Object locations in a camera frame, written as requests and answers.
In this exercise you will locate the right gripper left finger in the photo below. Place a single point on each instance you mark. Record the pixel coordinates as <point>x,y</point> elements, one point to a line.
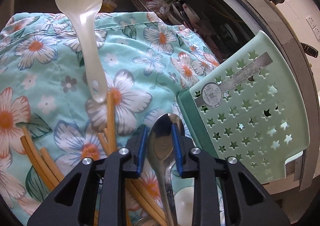
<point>93,193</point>

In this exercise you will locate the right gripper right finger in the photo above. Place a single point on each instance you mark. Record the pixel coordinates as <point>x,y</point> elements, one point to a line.
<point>245,200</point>

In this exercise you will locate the steel spoon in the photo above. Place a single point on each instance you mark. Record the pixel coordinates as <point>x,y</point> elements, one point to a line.
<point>146,221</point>
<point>161,157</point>

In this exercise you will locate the white plastic rice paddle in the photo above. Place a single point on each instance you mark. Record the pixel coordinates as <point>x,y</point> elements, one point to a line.
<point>82,15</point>

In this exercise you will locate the white ceramic soup spoon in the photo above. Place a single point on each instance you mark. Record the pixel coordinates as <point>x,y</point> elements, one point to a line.
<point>184,200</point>

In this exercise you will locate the green star utensil holder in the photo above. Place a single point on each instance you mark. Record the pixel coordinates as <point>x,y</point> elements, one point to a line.
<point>249,107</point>

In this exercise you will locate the yellow cooking oil bottle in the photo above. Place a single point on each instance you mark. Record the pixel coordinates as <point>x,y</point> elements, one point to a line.
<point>108,6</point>

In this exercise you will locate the floral blue quilt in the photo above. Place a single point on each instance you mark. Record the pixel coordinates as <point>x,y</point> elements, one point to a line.
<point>49,87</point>

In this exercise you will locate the stacked white bowls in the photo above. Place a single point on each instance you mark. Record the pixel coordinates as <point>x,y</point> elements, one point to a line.
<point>185,13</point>

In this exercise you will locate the wall power sockets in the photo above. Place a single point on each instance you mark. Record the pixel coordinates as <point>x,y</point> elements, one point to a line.
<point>314,27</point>

